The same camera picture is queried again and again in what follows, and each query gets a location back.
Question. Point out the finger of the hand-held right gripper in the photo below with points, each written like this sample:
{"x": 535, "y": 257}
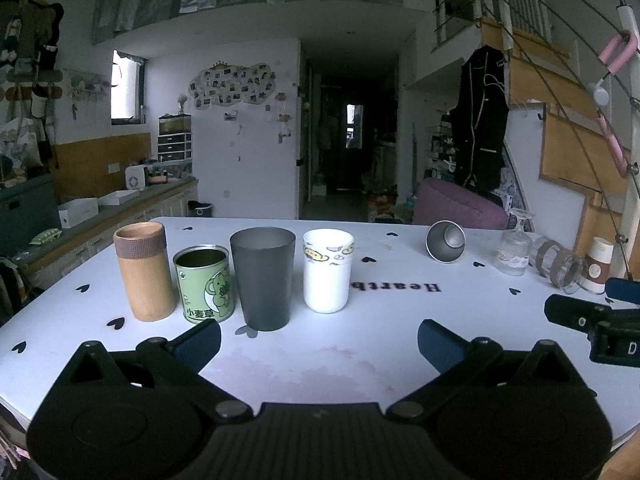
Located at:
{"x": 623, "y": 290}
{"x": 575, "y": 311}

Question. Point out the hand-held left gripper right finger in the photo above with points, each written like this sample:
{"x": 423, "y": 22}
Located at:
{"x": 441, "y": 349}

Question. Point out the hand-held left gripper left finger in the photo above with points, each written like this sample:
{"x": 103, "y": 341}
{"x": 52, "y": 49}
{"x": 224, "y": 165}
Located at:
{"x": 199, "y": 344}

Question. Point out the white paper cup brown sleeve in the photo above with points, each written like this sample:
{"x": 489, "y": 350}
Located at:
{"x": 598, "y": 266}

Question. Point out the clear glass cup brown band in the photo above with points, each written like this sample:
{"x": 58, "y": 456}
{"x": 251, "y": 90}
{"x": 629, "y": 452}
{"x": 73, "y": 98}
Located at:
{"x": 556, "y": 266}

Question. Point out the dark grey cup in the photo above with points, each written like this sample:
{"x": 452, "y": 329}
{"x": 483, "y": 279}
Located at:
{"x": 264, "y": 280}

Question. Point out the bamboo cup with brown band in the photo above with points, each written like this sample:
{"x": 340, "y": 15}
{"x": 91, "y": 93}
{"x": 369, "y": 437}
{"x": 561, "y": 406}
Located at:
{"x": 144, "y": 270}

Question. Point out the stainless steel cup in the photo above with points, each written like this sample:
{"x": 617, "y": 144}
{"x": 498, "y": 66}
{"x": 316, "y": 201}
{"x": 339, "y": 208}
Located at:
{"x": 445, "y": 242}

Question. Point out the white cartoon print cup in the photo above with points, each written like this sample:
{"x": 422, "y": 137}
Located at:
{"x": 327, "y": 271}

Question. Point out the green tin can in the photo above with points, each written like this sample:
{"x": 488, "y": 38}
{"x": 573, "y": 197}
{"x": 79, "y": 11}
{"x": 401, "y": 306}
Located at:
{"x": 205, "y": 285}

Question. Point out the clear ribbed glass goblet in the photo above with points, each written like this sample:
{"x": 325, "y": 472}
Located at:
{"x": 514, "y": 251}

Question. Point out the purple beanbag seat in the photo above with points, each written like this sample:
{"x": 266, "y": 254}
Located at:
{"x": 458, "y": 206}

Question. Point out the white kitchen counter cabinet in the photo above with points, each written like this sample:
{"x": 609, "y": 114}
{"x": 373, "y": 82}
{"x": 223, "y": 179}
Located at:
{"x": 110, "y": 230}

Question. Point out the flat white box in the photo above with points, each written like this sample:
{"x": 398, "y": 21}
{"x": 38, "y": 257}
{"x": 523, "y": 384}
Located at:
{"x": 118, "y": 198}

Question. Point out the wooden staircase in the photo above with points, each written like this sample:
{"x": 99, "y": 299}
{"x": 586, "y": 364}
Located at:
{"x": 565, "y": 125}

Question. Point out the small white appliance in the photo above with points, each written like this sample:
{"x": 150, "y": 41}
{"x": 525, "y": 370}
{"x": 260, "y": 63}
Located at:
{"x": 135, "y": 177}

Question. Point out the white cardboard box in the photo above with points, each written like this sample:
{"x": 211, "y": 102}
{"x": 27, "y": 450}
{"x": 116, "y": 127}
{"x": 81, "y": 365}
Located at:
{"x": 78, "y": 212}

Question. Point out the green patterned pouch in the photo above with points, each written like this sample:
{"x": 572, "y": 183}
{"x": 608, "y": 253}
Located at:
{"x": 45, "y": 236}

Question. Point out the black drawer organizer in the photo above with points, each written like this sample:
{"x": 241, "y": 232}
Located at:
{"x": 175, "y": 146}

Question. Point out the pink padded bar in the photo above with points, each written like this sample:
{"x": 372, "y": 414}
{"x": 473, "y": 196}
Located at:
{"x": 614, "y": 85}

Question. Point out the black coat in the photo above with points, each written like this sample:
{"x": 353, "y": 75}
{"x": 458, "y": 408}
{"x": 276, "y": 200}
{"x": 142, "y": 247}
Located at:
{"x": 479, "y": 120}

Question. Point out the grey storage box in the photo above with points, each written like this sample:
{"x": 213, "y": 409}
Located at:
{"x": 25, "y": 206}

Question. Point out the small fish tank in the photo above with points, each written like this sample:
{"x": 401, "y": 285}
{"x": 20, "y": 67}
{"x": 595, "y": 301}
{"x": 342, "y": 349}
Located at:
{"x": 175, "y": 123}

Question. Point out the cloud shaped photo board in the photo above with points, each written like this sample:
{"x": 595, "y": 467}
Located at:
{"x": 233, "y": 85}

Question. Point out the window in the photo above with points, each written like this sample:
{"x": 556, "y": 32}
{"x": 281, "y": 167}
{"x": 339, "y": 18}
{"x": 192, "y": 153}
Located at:
{"x": 125, "y": 88}

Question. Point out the metal stair railing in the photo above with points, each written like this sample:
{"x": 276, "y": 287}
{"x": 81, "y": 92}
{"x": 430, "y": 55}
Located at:
{"x": 520, "y": 20}

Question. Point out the wall poster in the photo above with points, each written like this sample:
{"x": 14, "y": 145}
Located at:
{"x": 88, "y": 86}

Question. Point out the wall rack with hanging bags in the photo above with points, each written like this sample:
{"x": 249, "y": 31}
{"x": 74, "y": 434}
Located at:
{"x": 25, "y": 80}

